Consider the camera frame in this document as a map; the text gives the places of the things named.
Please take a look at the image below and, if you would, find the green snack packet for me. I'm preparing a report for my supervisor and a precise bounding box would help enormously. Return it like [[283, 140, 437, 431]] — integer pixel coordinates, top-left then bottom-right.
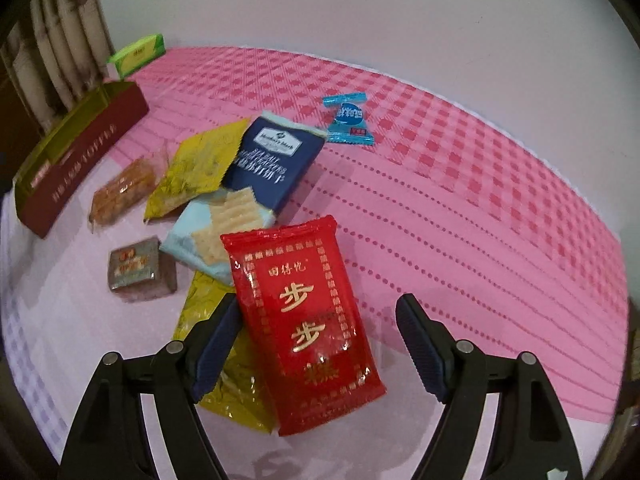
[[106, 34, 166, 81]]

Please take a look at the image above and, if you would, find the crinkled yellow foil packet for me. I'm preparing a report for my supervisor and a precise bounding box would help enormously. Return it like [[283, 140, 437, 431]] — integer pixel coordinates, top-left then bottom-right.
[[171, 272, 276, 433]]

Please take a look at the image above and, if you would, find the beige curtain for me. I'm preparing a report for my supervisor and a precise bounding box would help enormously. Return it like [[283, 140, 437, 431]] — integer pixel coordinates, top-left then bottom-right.
[[0, 0, 113, 136]]

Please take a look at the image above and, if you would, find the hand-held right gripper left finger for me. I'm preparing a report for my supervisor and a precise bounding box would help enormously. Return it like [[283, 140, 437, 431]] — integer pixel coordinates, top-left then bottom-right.
[[57, 292, 244, 480]]

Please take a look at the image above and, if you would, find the yellow foil snack packet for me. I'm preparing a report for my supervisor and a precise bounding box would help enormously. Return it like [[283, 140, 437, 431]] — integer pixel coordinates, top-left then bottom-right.
[[143, 119, 251, 223]]

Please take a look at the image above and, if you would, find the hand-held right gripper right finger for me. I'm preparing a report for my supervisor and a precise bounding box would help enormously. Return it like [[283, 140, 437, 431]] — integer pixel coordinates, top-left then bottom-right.
[[395, 293, 583, 480]]

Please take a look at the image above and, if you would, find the red snack packet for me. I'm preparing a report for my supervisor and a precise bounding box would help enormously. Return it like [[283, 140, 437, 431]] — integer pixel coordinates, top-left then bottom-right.
[[220, 215, 387, 437]]

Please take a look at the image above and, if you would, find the brown square snack packet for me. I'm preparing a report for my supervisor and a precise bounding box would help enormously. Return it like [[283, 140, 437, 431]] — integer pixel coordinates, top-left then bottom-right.
[[107, 236, 178, 303]]

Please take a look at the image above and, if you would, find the navy cracker packet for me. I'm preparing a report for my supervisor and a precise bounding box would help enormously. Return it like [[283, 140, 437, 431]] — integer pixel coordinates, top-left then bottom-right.
[[221, 111, 329, 226]]

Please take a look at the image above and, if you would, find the pink checked tablecloth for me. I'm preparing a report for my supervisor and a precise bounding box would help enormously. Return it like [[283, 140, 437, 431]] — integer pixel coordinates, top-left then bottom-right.
[[0, 46, 632, 480]]

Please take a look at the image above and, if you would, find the blue wrapped candy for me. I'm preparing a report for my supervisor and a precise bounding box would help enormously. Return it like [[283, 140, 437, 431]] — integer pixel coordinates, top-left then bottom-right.
[[321, 92, 376, 146]]

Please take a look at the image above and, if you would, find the clear orange biscuit packet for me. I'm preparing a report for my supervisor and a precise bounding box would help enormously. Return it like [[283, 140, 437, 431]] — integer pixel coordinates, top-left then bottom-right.
[[89, 156, 163, 231]]

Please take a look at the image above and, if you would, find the light blue cracker packet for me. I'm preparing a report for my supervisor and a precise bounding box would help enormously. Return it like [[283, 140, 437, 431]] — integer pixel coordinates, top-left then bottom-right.
[[165, 186, 273, 288]]

